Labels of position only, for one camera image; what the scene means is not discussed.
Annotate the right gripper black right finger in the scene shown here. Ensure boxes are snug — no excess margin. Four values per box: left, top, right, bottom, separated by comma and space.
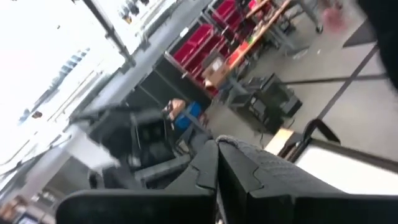
216, 141, 398, 224

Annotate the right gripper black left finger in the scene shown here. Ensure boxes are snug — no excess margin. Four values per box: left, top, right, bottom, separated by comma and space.
55, 139, 220, 224

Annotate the blue container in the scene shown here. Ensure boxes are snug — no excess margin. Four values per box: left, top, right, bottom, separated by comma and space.
174, 101, 203, 131

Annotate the brown cardboard box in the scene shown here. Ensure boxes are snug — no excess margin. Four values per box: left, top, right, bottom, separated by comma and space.
201, 55, 231, 88

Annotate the shelf with red bins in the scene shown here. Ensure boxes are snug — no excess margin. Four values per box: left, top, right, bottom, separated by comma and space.
163, 0, 271, 97

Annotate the wooden workbench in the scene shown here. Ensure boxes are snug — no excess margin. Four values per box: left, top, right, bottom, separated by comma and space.
203, 0, 324, 90

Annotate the black metal table frame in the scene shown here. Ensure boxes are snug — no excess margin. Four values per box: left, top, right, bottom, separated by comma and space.
278, 118, 398, 175

